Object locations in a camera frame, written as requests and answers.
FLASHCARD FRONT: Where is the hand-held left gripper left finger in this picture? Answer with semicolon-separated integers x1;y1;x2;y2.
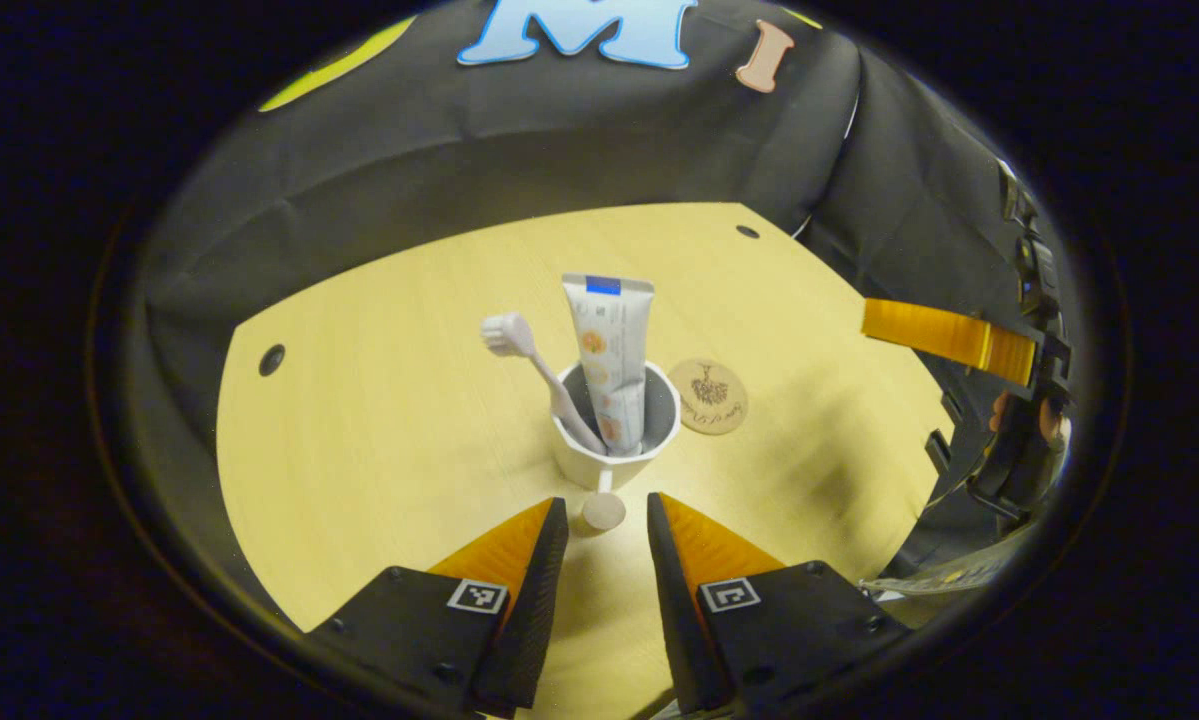
304;497;570;719

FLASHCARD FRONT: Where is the white toothbrush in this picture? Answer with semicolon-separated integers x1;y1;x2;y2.
480;312;608;457

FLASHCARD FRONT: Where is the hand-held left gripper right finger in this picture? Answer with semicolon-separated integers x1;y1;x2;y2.
646;492;910;719

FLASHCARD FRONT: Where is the white toothpaste tube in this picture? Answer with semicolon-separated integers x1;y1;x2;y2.
561;273;656;458

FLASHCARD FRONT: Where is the black backdrop cloth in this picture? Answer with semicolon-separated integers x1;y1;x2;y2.
134;0;1060;581

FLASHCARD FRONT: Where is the white cup with wooden handle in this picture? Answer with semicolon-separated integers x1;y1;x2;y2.
551;360;682;531

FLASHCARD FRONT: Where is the light wooden desktop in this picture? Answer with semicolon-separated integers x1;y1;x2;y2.
216;202;960;720

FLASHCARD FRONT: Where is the thin white cable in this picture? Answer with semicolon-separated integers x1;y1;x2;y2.
794;85;862;241

